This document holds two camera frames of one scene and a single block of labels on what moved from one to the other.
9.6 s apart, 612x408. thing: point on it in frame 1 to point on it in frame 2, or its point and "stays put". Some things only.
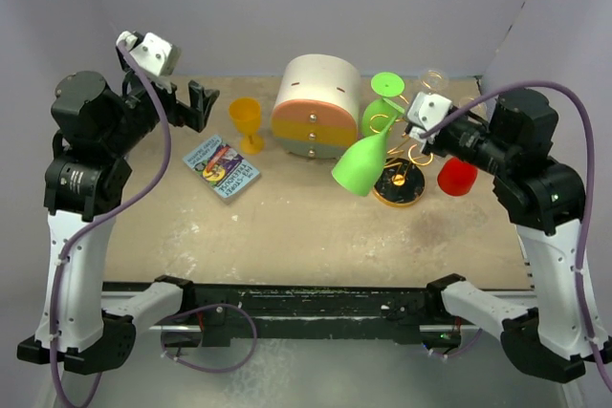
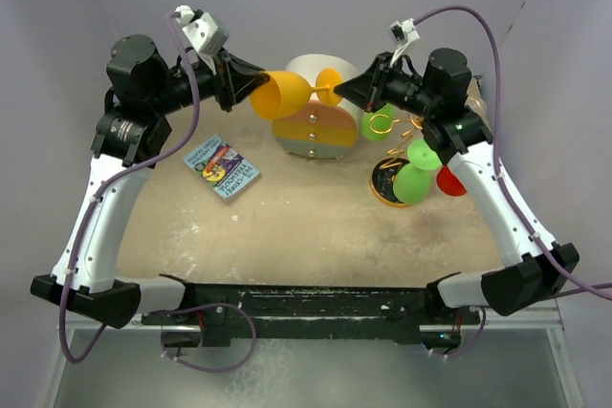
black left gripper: (200, 99) to (234, 78)
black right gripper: (435, 145) to (367, 90)
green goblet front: (380, 114) stays put
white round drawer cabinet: (316, 105) stays put
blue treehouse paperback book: (222, 169) stays put
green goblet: (360, 168) to (411, 181)
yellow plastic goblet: (246, 113) to (284, 93)
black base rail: (216, 314) stays put
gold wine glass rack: (403, 182) stays put
